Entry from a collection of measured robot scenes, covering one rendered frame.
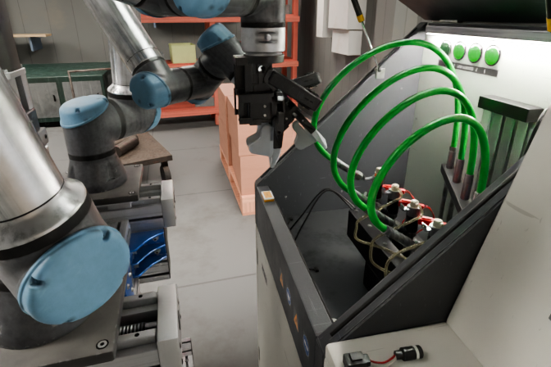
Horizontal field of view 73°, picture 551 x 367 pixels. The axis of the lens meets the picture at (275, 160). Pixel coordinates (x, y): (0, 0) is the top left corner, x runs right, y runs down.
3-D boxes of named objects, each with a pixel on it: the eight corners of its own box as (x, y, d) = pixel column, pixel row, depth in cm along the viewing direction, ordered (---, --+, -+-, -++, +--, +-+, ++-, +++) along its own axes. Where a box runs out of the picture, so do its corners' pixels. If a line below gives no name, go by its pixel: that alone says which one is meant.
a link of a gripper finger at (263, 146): (248, 169, 71) (246, 122, 68) (278, 166, 72) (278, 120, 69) (250, 175, 68) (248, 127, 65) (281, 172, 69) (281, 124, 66)
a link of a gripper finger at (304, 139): (311, 162, 85) (283, 133, 84) (330, 144, 84) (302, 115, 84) (311, 164, 82) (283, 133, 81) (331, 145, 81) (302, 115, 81)
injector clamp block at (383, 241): (344, 255, 106) (348, 208, 100) (376, 251, 108) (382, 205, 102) (409, 355, 75) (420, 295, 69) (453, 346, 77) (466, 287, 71)
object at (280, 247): (257, 228, 127) (256, 186, 121) (269, 226, 128) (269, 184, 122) (311, 400, 70) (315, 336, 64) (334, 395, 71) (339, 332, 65)
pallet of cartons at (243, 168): (305, 149, 432) (307, 79, 401) (348, 206, 305) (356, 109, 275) (220, 155, 415) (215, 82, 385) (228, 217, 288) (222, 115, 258)
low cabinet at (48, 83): (123, 100, 680) (117, 61, 654) (111, 124, 532) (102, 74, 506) (14, 106, 637) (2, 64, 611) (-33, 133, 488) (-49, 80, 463)
